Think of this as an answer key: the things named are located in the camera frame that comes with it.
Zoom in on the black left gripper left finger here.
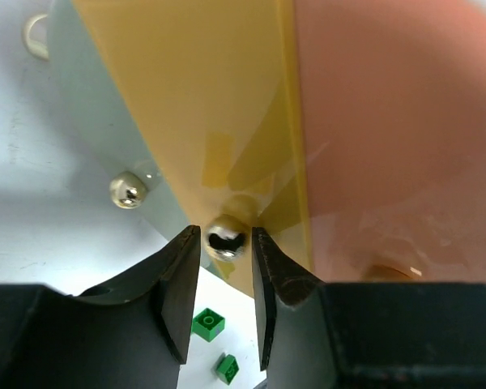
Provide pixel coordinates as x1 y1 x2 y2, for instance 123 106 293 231
0 225 201 388

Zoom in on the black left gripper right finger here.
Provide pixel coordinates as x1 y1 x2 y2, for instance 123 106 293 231
252 228 486 388

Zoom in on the yellow drawer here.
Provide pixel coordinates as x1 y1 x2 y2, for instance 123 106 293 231
75 1 313 294

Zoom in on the green lego brick left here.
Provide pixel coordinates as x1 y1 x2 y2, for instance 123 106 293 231
191 308 225 342

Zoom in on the small green lego brick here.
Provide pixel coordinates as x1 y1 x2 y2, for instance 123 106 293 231
215 354 239 385

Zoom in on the cream drawer cabinet shell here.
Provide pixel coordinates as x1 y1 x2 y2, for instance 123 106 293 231
21 13 49 62

